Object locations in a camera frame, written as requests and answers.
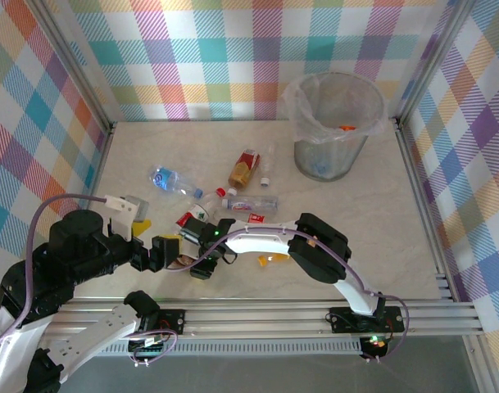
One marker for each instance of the amber juice bottle red label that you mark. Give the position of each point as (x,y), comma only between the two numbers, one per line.
(244,168)

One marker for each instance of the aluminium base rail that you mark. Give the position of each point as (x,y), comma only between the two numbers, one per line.
(253,317)

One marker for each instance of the aluminium frame post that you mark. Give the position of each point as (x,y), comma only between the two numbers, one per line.
(76,61)
(431,61)

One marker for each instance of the clear bottle red wrap label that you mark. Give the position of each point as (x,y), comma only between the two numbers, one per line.
(257,218)

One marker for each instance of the brown coffee drink bottle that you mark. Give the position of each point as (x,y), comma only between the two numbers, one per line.
(185,259)

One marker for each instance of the clear plastic bin liner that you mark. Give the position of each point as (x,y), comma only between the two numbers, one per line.
(302,127)

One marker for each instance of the clear water bottle pink label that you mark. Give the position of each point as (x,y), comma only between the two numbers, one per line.
(253,203)

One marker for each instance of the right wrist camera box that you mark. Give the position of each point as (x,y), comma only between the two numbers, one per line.
(188,236)

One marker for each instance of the red capped bottle red label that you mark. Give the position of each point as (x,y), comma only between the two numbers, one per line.
(200,212)

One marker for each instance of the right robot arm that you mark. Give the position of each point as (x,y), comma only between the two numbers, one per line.
(257,239)

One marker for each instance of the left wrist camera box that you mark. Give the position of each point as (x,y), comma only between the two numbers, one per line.
(122,213)

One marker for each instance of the aluminium side rail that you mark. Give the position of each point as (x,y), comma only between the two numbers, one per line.
(417,184)
(101,163)

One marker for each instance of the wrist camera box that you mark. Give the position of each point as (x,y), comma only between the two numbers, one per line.
(122,213)
(188,236)

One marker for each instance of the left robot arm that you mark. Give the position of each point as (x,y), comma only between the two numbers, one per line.
(110,323)

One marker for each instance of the orange bottle white label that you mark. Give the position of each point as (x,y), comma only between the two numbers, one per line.
(347,127)

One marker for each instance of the water bottle blue label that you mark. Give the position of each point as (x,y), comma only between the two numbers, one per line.
(173,181)

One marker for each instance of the clear bottle white blue cap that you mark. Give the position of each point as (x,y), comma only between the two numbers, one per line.
(267,163)

